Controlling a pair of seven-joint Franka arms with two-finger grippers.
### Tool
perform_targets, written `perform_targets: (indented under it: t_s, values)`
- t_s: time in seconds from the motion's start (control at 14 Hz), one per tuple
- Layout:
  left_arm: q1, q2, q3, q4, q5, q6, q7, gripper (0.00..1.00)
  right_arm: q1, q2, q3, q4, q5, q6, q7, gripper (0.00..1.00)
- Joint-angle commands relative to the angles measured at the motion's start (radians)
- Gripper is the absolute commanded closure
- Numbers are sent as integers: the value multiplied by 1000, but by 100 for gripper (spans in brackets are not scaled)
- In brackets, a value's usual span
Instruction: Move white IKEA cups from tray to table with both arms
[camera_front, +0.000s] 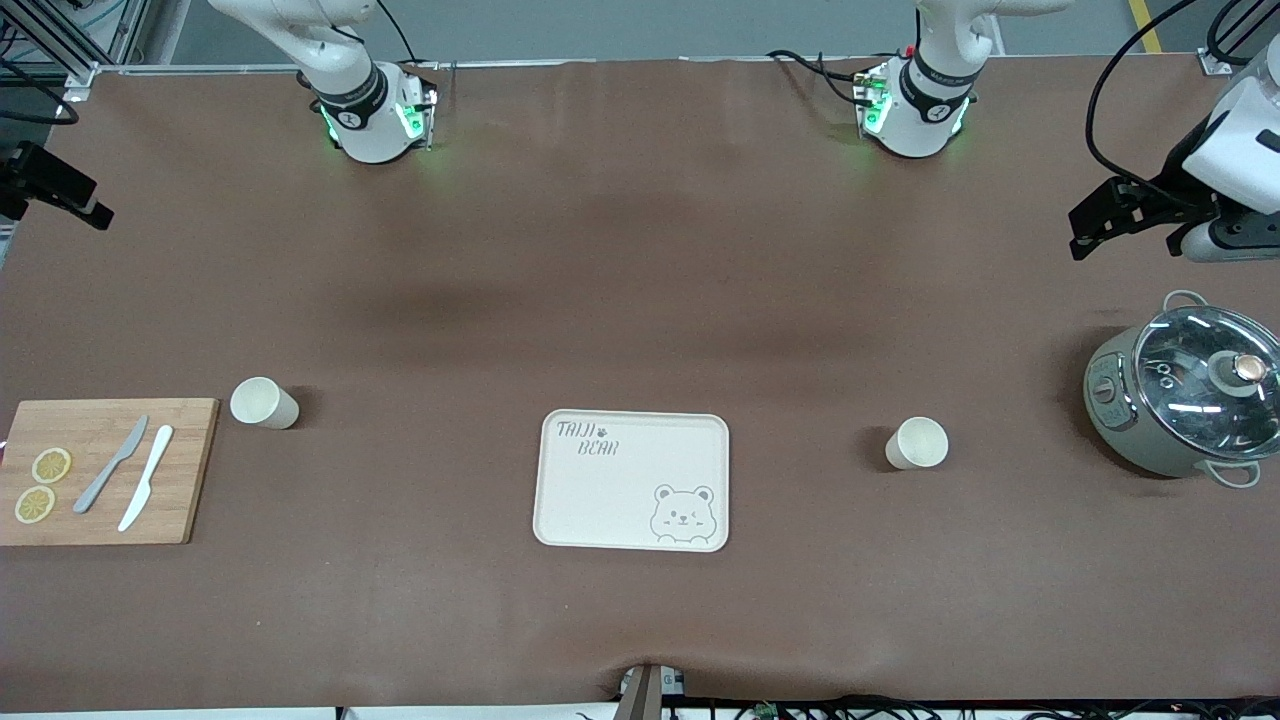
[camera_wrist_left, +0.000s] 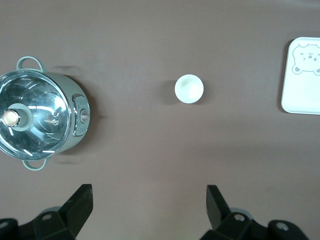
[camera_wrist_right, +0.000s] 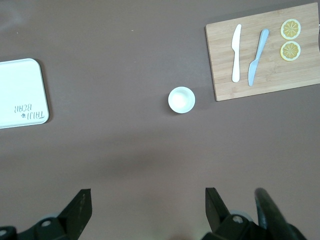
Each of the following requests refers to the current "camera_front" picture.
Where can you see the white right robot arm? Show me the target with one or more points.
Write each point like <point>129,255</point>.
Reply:
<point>360,110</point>

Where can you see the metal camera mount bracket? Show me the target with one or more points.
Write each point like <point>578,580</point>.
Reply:
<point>640,695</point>

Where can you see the brown table cover mat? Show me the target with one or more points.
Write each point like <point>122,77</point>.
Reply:
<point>640,250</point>

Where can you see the aluminium frame post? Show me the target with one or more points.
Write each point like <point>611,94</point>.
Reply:
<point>70,50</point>
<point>1215,62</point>

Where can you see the cream tray with bear print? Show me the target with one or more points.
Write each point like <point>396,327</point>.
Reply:
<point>620,505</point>

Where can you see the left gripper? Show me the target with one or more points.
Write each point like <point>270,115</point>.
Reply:
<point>1168,190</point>

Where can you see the white plastic cup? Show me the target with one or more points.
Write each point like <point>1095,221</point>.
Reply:
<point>262,403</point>
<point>918,444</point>

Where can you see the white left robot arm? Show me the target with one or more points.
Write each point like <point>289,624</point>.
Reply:
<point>925,100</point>

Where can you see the lemon slice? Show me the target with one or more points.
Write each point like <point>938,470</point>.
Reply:
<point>51,465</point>
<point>35,505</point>

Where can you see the glass pot lid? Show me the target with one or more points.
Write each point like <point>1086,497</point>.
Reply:
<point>1190,390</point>

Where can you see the white plastic knife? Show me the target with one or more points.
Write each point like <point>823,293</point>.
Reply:
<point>145,480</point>

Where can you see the grey plastic knife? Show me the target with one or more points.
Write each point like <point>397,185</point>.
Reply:
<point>105,475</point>

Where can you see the bamboo cutting board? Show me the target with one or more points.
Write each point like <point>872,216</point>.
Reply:
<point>190,470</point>

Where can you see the grey-green electric cooking pot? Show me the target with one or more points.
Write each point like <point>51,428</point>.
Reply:
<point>1115,410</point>

